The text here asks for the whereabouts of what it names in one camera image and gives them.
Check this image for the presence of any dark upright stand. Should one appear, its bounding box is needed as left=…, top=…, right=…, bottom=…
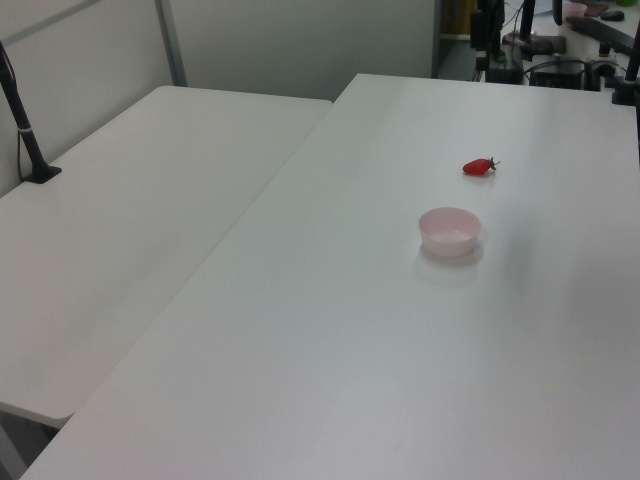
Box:
left=469, top=0, right=506, bottom=84

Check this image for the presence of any black clamp stand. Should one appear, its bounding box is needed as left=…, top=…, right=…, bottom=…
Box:
left=609, top=0, right=640, bottom=106

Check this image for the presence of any white side table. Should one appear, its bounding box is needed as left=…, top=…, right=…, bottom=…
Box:
left=0, top=85, right=335, bottom=427

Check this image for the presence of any black monitor stand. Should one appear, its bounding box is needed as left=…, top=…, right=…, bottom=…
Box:
left=501, top=0, right=566, bottom=57

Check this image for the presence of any black diagonal bar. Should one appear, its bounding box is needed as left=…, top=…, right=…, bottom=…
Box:
left=566, top=16, right=640, bottom=57

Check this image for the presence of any pink plastic bowl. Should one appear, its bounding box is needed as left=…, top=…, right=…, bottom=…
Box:
left=418, top=206, right=483, bottom=259

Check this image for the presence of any black camera pole with clamp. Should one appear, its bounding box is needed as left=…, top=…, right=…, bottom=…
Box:
left=0, top=39, right=64, bottom=185

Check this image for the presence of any red toy strawberry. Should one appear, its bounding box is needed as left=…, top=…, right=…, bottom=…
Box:
left=461, top=155, right=502, bottom=178

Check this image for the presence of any black box device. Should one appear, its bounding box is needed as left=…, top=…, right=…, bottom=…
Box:
left=529, top=59, right=586, bottom=91

